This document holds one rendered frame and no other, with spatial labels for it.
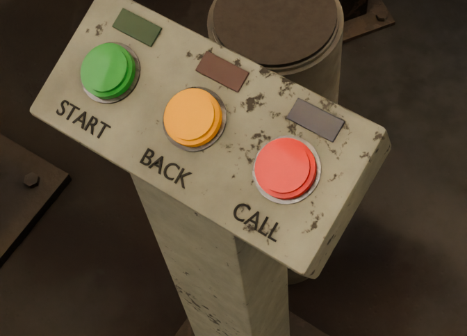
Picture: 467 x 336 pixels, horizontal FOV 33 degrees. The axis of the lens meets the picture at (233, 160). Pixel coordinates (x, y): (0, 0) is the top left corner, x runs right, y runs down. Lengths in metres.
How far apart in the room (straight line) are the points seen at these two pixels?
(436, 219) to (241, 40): 0.58
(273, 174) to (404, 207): 0.69
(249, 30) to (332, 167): 0.21
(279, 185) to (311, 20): 0.22
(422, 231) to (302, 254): 0.67
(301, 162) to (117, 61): 0.15
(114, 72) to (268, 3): 0.19
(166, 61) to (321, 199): 0.15
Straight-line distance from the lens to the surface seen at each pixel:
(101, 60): 0.57
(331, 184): 0.51
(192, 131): 0.53
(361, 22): 1.35
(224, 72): 0.55
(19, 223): 1.21
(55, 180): 1.23
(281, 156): 0.51
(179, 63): 0.56
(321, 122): 0.52
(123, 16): 0.59
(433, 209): 1.19
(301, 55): 0.67
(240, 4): 0.71
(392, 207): 1.18
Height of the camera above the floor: 1.06
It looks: 61 degrees down
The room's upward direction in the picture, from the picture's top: 9 degrees counter-clockwise
